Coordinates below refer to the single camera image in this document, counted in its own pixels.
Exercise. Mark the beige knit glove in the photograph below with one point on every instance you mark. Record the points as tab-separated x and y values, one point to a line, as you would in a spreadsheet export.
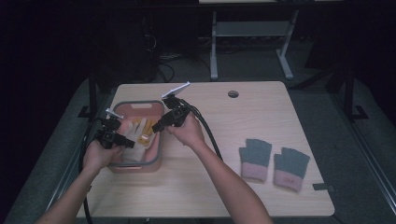
134	154

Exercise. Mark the aluminium floor rail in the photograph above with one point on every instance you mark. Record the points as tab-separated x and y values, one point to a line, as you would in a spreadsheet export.
368	151
62	189

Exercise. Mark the pink basin with grey rim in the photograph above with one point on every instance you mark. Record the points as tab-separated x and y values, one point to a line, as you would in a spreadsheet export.
137	168

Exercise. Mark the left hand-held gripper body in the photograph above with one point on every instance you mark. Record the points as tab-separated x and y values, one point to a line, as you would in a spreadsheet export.
107	137

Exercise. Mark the person's left hand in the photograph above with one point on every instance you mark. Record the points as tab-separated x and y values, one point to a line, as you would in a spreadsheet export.
98	157

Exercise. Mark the grey fingerless glove pink cuff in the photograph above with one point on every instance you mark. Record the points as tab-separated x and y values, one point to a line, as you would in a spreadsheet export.
255	155
292	161

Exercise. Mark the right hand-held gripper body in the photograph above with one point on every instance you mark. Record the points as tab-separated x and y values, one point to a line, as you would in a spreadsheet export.
180	116

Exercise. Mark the person's right hand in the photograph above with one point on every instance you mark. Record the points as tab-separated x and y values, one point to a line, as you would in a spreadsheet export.
190	133

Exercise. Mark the grey metal desk frame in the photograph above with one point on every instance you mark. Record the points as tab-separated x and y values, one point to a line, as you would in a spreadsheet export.
249	28

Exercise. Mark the black metal stand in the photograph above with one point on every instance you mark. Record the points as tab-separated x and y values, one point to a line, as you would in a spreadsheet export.
349	93
92	93

